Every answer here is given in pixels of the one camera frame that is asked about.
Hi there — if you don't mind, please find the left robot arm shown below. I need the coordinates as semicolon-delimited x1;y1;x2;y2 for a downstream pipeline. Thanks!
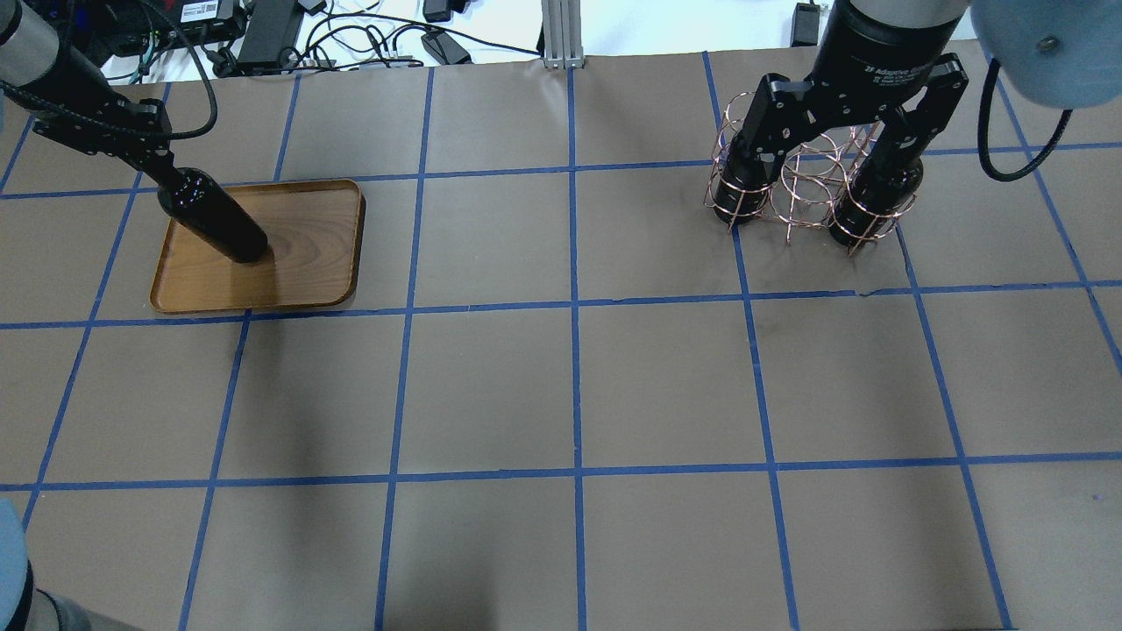
1;1;183;188

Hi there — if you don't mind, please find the wooden tray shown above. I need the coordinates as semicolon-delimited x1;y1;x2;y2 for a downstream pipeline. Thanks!
149;179;366;316

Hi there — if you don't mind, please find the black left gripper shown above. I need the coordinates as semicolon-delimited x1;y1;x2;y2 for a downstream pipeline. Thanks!
31;53;176;181

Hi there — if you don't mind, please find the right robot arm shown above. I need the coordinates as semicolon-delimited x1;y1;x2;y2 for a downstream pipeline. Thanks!
721;1;1121;193

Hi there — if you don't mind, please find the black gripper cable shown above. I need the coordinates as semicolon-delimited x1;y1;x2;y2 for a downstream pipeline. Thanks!
0;0;220;141

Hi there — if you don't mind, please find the copper wire bottle basket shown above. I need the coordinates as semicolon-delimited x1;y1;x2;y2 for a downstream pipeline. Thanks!
703;92;918;244

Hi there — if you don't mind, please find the dark wine bottle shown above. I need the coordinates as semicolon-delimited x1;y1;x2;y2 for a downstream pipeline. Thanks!
828;146;923;252
708;132;778;226
157;167;269;264

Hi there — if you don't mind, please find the aluminium frame post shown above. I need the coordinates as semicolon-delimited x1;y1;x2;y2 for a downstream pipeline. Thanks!
541;0;586;68

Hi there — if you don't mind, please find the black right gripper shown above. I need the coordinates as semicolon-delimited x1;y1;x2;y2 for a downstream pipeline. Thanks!
741;1;969;196

